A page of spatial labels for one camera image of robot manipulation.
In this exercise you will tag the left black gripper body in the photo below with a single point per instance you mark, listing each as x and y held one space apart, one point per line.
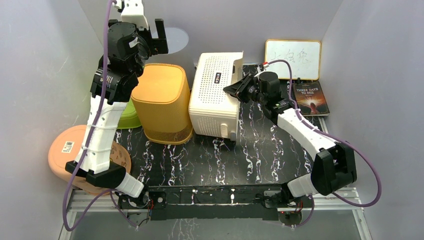
145 38

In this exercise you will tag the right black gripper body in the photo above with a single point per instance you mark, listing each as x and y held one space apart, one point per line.
251 92

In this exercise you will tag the grey plastic bucket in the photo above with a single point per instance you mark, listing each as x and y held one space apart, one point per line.
177 39

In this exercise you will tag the cream perforated laundry basket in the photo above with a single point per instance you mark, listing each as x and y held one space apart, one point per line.
213 112

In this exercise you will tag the yellow slatted plastic basket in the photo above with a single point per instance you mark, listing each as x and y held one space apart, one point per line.
161 100

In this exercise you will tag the green plastic tub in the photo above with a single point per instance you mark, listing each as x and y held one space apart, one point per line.
129 118

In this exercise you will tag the orange plastic bucket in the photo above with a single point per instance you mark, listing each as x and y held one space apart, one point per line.
67 146

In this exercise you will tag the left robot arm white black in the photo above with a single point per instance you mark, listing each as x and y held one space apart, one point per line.
110 93

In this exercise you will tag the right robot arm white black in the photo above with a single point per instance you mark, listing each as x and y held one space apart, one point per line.
334 165

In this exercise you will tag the dark paperback book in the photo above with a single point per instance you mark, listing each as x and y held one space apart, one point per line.
310 99

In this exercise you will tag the yellow framed whiteboard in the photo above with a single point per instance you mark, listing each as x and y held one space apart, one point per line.
304 57

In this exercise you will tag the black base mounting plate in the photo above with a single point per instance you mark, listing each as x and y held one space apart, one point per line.
263 201

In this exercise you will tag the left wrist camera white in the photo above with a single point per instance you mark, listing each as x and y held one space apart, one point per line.
132 11

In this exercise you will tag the aluminium frame rail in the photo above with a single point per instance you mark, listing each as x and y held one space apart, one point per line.
79 200

